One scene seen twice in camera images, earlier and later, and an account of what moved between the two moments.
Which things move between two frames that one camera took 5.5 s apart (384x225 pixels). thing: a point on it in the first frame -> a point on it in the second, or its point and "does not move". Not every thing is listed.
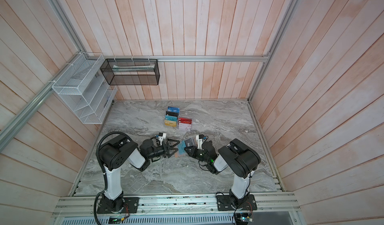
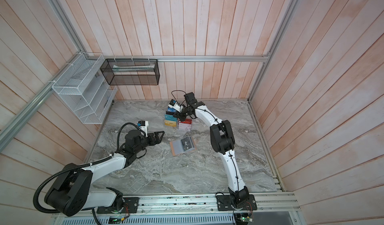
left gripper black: (169, 140) -> (158, 140)
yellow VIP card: (170, 123) does not move
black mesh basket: (131, 71) does not move
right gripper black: (193, 152) -> (179, 115)
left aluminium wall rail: (10, 130) does not move
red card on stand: (185, 120) does not move
